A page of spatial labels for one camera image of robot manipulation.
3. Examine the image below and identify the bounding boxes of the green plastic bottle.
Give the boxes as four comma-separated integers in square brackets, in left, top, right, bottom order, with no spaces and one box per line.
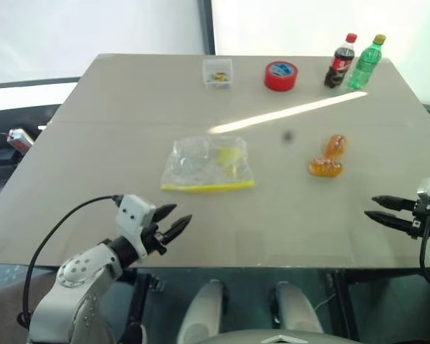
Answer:
[346,34,387,91]

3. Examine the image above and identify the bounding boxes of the clear yellow-zip plastic bag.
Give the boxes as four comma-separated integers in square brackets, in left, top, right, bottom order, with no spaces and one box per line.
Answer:
[160,135,257,194]

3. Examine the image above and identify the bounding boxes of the white rounded shell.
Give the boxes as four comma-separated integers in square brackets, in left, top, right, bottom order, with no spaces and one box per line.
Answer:
[272,281,324,335]
[176,279,226,344]

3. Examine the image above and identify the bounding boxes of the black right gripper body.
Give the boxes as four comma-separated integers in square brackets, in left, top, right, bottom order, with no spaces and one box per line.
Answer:
[411,196,430,240]

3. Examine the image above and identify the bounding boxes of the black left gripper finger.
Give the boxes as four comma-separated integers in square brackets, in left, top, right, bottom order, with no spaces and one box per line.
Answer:
[153,203,178,223]
[163,214,194,245]

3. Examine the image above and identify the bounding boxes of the clear plastic box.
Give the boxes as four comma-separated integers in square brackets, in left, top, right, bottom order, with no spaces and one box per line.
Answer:
[202,58,234,91]

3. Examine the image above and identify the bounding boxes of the glazed orange bread roll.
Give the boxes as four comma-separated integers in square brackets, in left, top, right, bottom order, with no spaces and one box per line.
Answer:
[307,157,345,178]
[324,134,349,160]

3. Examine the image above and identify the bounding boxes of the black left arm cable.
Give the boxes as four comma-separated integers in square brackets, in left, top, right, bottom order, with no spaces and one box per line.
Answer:
[16,194,125,329]

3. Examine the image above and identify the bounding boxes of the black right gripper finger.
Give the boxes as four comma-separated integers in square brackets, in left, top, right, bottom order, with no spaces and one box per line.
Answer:
[371,194,417,211]
[363,211,417,235]

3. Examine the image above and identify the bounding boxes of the grey rounded cover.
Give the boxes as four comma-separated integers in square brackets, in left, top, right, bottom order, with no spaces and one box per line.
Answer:
[199,329,363,344]

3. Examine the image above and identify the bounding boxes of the red-capped cola bottle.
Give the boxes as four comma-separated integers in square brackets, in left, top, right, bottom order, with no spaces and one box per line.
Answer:
[323,32,358,90]

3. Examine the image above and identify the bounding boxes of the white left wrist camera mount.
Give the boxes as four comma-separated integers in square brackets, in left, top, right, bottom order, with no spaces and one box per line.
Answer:
[115,195,157,259]

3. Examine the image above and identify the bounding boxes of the red and white device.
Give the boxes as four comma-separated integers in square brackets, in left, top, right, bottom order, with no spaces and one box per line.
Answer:
[7,128,35,152]

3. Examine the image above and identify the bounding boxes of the dark window frame post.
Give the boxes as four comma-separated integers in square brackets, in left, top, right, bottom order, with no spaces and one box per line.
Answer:
[201,0,216,56]

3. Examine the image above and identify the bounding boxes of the red tape roll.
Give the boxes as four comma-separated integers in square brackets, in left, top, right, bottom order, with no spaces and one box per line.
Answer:
[264,60,299,92]

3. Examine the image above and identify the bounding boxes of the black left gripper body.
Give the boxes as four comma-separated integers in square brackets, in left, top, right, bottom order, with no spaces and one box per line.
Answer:
[142,219,168,257]

